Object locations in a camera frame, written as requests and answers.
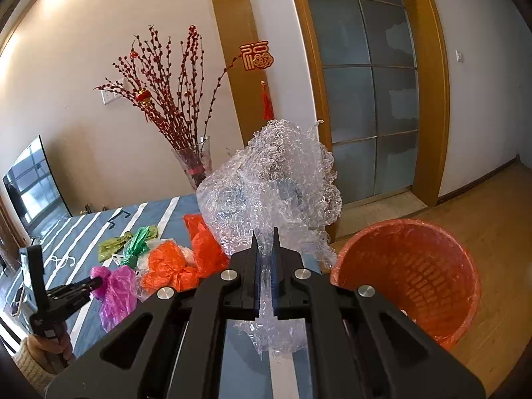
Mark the red gold wall hanging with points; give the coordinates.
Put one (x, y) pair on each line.
(255, 56)

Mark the person's left hand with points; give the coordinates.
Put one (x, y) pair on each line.
(52, 351)

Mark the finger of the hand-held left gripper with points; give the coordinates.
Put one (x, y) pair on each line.
(68, 301)
(77, 286)

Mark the frosted glass sliding door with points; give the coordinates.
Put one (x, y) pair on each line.
(353, 91)

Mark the flat screen television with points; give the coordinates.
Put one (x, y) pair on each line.
(33, 183)

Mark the purple plastic bag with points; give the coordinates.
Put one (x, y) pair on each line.
(118, 295)

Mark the blue striped cloth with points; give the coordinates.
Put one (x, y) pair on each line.
(83, 232)

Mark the clear bubble wrap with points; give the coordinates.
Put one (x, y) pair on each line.
(270, 183)

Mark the crumpled orange plastic bag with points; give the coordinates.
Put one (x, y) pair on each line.
(166, 264)

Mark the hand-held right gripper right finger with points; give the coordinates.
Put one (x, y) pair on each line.
(274, 291)

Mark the orange trash bin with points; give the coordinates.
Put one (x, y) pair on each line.
(415, 266)

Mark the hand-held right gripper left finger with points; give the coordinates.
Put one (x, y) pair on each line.
(259, 286)

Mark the flat orange plastic bag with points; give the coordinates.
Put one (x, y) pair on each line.
(208, 249)

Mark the red berry branches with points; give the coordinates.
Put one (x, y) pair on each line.
(166, 112)

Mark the olive green plastic bag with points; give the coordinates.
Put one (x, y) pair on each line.
(109, 249)

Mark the white wall switch panel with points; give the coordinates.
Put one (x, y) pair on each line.
(109, 97)

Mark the glass vase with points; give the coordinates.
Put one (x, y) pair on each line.
(193, 166)

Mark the wooden door frame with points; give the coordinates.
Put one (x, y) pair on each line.
(432, 91)

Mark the small red lantern ornament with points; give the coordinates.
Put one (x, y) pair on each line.
(143, 97)

